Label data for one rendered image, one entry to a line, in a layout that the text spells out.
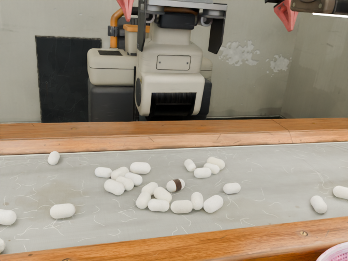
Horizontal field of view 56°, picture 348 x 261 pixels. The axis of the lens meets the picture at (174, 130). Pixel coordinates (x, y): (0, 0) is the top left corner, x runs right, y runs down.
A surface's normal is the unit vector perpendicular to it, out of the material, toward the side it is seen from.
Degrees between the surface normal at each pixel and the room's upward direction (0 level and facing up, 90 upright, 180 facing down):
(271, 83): 89
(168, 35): 98
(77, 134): 0
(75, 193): 0
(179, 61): 98
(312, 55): 90
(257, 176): 0
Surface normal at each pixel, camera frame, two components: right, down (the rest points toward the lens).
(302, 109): -0.95, 0.04
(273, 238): 0.07, -0.93
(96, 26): 0.29, 0.38
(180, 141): 0.23, -0.39
